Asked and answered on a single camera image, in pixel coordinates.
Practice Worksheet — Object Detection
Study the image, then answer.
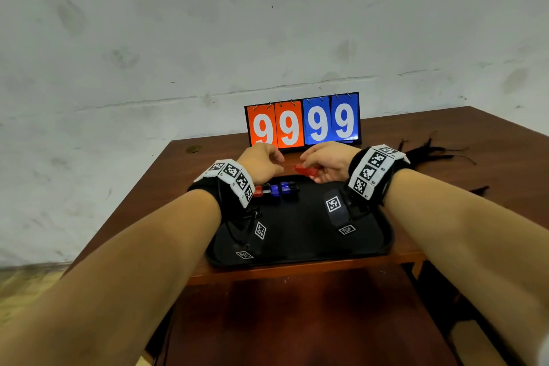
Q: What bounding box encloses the person's right hand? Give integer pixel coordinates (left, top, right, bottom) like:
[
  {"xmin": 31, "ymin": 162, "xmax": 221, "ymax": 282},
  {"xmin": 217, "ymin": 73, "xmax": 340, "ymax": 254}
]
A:
[{"xmin": 299, "ymin": 141, "xmax": 361, "ymax": 184}]

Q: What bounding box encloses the person's left hand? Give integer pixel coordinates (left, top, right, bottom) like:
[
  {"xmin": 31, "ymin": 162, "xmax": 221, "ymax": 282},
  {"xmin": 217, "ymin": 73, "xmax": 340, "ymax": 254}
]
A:
[{"xmin": 236, "ymin": 142, "xmax": 286, "ymax": 185}]

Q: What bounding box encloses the group of coloured plastic clips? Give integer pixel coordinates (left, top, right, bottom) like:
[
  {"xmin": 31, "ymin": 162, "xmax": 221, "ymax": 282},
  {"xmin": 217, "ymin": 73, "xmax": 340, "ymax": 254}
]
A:
[{"xmin": 253, "ymin": 181, "xmax": 300, "ymax": 199}]

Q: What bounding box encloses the black plastic tray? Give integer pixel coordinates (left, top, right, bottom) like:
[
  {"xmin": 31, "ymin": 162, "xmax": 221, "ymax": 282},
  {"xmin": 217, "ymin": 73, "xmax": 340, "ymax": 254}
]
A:
[{"xmin": 205, "ymin": 174, "xmax": 395, "ymax": 269}]

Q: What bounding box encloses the bundle of black lanyards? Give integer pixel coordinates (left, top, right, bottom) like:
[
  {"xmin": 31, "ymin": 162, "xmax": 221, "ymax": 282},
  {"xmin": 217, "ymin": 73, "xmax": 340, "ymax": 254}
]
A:
[{"xmin": 396, "ymin": 132, "xmax": 490, "ymax": 198}]

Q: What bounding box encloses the person's right forearm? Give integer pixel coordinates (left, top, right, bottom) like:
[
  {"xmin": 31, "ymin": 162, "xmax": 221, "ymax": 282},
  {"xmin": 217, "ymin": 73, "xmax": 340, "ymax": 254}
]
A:
[{"xmin": 384, "ymin": 168, "xmax": 549, "ymax": 366}]

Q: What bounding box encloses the person's left forearm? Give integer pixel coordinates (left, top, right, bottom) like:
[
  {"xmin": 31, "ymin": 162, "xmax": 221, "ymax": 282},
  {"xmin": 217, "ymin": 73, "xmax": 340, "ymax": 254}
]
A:
[{"xmin": 0, "ymin": 189, "xmax": 222, "ymax": 366}]

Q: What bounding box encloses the black white marker wristband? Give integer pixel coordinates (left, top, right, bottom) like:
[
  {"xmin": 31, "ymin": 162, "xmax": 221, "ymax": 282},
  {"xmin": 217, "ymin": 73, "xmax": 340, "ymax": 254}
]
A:
[
  {"xmin": 187, "ymin": 158, "xmax": 256, "ymax": 209},
  {"xmin": 347, "ymin": 144, "xmax": 411, "ymax": 207}
]

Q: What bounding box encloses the orange blue flip scoreboard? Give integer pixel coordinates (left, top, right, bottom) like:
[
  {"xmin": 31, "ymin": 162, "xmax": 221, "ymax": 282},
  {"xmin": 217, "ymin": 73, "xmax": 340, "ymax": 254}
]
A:
[{"xmin": 244, "ymin": 91, "xmax": 363, "ymax": 152}]

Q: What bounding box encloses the brown wooden desk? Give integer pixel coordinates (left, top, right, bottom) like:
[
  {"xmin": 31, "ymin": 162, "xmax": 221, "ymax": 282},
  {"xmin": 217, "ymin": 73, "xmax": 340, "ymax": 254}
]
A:
[{"xmin": 64, "ymin": 106, "xmax": 549, "ymax": 366}]

